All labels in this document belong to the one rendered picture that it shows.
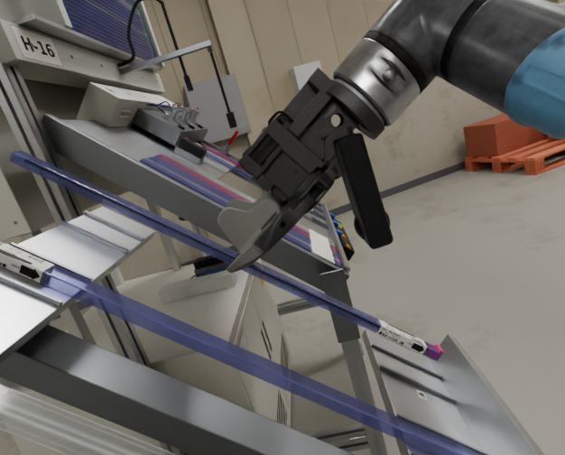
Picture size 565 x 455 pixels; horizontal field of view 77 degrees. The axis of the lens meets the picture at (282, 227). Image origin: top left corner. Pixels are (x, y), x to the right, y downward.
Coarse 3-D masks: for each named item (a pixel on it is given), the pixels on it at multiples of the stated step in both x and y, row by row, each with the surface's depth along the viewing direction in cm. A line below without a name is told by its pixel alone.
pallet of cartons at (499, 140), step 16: (464, 128) 400; (480, 128) 380; (496, 128) 364; (512, 128) 370; (528, 128) 377; (480, 144) 387; (496, 144) 368; (512, 144) 374; (528, 144) 381; (544, 144) 364; (560, 144) 347; (480, 160) 389; (496, 160) 369; (512, 160) 352; (528, 160) 335; (560, 160) 347
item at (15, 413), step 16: (0, 384) 18; (0, 400) 18; (16, 400) 18; (32, 400) 18; (0, 416) 17; (16, 416) 17; (32, 416) 18; (48, 416) 18; (64, 416) 18; (80, 416) 19; (16, 432) 17; (32, 432) 17; (48, 432) 17; (64, 432) 18; (80, 432) 18; (96, 432) 18; (112, 432) 19; (48, 448) 18; (64, 448) 18; (80, 448) 18; (96, 448) 18; (112, 448) 18; (128, 448) 18; (144, 448) 19; (160, 448) 19
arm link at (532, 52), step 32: (480, 0) 27; (512, 0) 26; (480, 32) 26; (512, 32) 25; (544, 32) 24; (448, 64) 29; (480, 64) 27; (512, 64) 25; (544, 64) 24; (480, 96) 29; (512, 96) 26; (544, 96) 24; (544, 128) 26
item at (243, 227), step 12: (264, 204) 35; (276, 204) 35; (228, 216) 35; (240, 216) 35; (252, 216) 35; (264, 216) 35; (276, 216) 35; (228, 228) 36; (240, 228) 36; (252, 228) 36; (264, 228) 35; (240, 240) 36; (252, 240) 36; (240, 252) 36; (252, 252) 35; (264, 252) 35; (240, 264) 37
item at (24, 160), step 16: (16, 160) 36; (32, 160) 36; (48, 176) 36; (64, 176) 36; (80, 192) 37; (96, 192) 37; (112, 208) 37; (128, 208) 37; (144, 224) 37; (160, 224) 37; (176, 224) 39; (192, 240) 38; (208, 240) 39; (224, 256) 38; (256, 272) 39; (272, 272) 39; (288, 288) 39; (304, 288) 39; (320, 304) 40; (336, 304) 40; (352, 320) 40; (368, 320) 40; (432, 352) 41
